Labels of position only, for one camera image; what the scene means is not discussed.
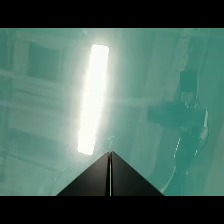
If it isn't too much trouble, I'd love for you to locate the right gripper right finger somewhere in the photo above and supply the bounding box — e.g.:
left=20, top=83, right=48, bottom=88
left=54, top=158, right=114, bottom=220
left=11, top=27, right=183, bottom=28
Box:
left=110, top=151, right=165, bottom=197

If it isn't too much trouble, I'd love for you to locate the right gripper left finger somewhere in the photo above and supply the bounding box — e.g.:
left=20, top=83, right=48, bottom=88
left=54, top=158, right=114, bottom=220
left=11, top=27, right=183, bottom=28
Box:
left=56, top=151, right=111, bottom=197

